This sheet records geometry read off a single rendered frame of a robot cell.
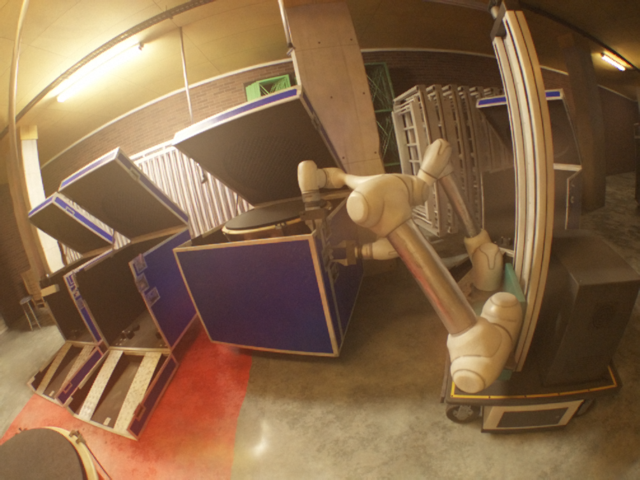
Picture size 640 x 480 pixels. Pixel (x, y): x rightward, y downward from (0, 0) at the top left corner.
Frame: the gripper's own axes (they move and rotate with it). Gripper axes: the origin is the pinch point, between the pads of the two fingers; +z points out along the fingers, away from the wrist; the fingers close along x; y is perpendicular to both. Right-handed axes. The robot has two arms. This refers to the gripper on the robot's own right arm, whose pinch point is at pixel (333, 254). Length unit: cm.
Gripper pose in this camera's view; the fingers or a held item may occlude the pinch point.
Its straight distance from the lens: 148.9
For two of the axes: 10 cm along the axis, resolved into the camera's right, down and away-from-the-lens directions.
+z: -9.4, 0.9, 3.3
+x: 0.7, 9.9, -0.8
